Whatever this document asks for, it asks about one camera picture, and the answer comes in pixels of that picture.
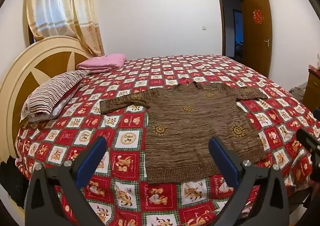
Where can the red patterned bedspread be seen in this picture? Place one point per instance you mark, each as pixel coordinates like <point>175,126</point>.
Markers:
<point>125,121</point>

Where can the dark door frame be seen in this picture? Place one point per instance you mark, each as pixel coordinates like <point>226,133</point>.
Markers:
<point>220,16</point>

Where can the red paper door decoration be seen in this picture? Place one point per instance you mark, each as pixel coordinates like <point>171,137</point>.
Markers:
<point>257,16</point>

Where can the brown knitted sweater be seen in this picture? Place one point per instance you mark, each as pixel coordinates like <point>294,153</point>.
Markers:
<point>190,126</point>

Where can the grey cloth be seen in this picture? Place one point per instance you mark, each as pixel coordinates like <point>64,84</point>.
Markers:
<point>297,93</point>

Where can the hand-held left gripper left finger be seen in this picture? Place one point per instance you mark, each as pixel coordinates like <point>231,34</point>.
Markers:
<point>93,160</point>

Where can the pink folded blanket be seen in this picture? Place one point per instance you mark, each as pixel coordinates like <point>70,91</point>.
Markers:
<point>105,62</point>

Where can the wooden cabinet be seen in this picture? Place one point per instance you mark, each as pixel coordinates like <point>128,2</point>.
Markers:
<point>312,88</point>

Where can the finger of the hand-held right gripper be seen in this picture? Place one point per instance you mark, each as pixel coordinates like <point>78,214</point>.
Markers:
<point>306,138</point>

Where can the cream and brown headboard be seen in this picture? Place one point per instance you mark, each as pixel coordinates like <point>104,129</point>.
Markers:
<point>15,71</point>

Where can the brown wooden door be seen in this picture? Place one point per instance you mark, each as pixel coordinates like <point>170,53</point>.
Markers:
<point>255,46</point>

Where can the cream patterned curtain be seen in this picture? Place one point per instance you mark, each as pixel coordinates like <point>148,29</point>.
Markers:
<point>62,3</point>

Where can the black cloth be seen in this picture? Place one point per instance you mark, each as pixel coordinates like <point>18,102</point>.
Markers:
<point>12,186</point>

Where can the striped pillow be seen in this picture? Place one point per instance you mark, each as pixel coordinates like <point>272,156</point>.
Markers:
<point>50,93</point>

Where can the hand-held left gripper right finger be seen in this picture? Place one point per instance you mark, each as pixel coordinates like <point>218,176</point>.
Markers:
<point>222,161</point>

